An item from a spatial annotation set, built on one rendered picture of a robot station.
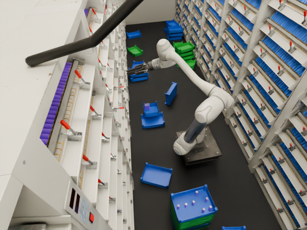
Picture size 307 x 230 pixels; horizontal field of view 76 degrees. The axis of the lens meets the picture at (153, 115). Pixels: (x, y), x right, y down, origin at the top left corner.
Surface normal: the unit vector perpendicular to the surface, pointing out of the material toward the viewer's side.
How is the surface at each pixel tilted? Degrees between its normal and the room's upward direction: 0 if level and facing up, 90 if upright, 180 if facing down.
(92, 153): 18
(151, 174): 0
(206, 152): 1
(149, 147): 0
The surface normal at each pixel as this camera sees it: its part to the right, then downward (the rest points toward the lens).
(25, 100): -0.05, -0.69
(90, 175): 0.26, -0.69
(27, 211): 0.12, 0.72
